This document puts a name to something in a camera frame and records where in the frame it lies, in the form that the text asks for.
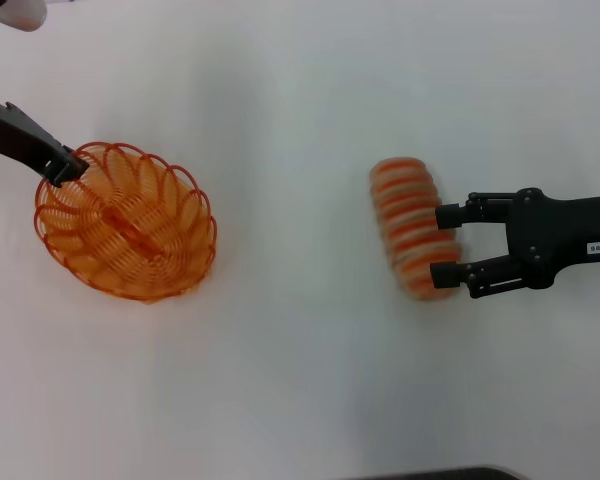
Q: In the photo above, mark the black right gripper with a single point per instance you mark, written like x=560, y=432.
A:
x=555, y=235

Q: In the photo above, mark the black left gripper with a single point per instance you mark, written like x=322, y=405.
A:
x=20, y=137

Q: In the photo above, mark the orange striped bread roll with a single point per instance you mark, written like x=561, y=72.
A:
x=410, y=225

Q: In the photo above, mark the black robot torso edge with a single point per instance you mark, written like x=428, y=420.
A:
x=440, y=474

